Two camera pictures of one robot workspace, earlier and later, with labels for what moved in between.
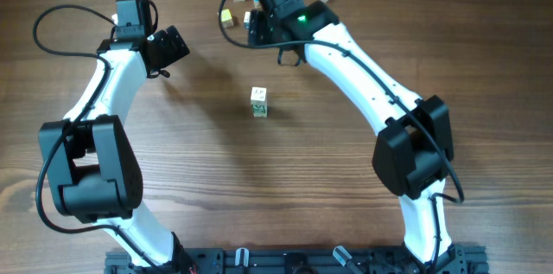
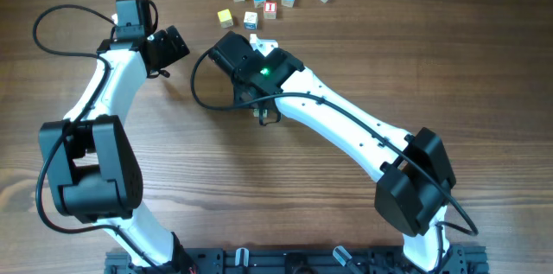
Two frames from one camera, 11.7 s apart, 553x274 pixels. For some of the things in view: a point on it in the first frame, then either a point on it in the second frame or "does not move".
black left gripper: (174, 50) does not move
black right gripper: (257, 28) to (239, 92)
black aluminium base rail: (292, 260) does not move
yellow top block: (226, 20) does not move
